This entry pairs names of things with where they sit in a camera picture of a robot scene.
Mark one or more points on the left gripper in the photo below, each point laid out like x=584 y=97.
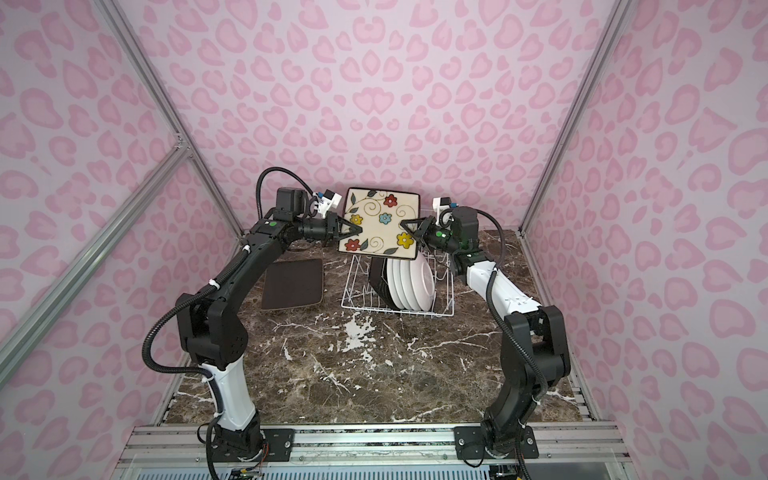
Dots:
x=327 y=226

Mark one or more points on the aluminium frame strut left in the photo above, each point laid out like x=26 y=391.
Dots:
x=39 y=319

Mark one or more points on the aluminium corner post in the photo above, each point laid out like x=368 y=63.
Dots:
x=128 y=40
x=620 y=16

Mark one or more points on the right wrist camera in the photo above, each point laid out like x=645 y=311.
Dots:
x=442 y=207

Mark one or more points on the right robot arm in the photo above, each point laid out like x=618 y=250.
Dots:
x=552 y=349

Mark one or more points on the aluminium corner post right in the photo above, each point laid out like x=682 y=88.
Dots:
x=620 y=16

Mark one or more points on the dark square plate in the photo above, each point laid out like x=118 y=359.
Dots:
x=377 y=278
x=293 y=284

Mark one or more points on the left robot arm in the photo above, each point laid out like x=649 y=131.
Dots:
x=209 y=327

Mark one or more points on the white wire dish rack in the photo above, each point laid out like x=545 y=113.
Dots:
x=358 y=294

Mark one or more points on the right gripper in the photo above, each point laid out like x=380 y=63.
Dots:
x=425 y=230

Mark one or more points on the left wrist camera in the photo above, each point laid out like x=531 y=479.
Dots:
x=327 y=202

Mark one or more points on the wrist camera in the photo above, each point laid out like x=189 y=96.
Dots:
x=327 y=202
x=442 y=207

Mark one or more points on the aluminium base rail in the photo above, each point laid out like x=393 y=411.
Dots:
x=587 y=450

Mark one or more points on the aluminium corner post left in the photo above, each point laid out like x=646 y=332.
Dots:
x=128 y=40

